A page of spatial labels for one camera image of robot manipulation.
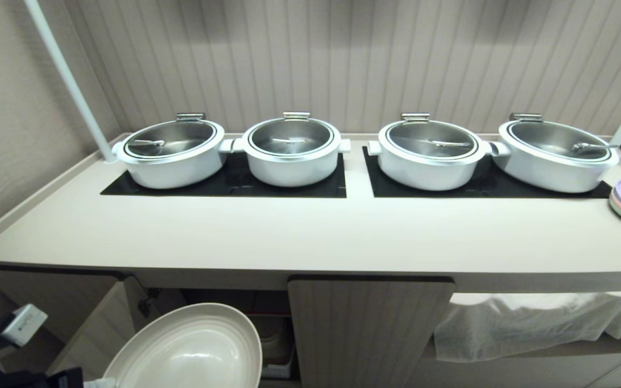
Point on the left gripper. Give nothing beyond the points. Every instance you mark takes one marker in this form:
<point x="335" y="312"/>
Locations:
<point x="62" y="378"/>

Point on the large white oval dish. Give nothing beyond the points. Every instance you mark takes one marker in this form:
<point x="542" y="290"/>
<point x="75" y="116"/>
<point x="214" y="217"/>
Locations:
<point x="192" y="350"/>

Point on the beige open cabinet door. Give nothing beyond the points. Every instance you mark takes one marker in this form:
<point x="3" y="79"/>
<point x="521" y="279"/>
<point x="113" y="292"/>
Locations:
<point x="103" y="328"/>

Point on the beige ribbed cabinet door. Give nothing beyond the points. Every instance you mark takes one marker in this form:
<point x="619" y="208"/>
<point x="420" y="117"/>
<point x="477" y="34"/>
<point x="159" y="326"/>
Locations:
<point x="364" y="334"/>

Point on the white cooking pot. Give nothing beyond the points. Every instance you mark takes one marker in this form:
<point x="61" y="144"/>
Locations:
<point x="426" y="175"/>
<point x="547" y="173"/>
<point x="176" y="171"/>
<point x="291" y="170"/>

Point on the black induction cooktop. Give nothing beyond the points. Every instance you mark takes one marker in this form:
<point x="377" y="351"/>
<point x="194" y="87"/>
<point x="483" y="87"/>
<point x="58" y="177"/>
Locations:
<point x="235" y="186"/>
<point x="488" y="187"/>

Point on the glass pot lid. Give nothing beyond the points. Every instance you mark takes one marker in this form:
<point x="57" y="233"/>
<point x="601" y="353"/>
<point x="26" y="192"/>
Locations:
<point x="291" y="134"/>
<point x="556" y="137"/>
<point x="173" y="137"/>
<point x="432" y="137"/>

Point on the white cloth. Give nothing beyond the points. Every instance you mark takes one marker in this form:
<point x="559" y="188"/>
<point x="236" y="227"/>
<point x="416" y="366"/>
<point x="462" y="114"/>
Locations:
<point x="526" y="323"/>

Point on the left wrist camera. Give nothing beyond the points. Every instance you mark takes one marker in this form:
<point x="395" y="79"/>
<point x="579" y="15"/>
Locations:
<point x="23" y="324"/>

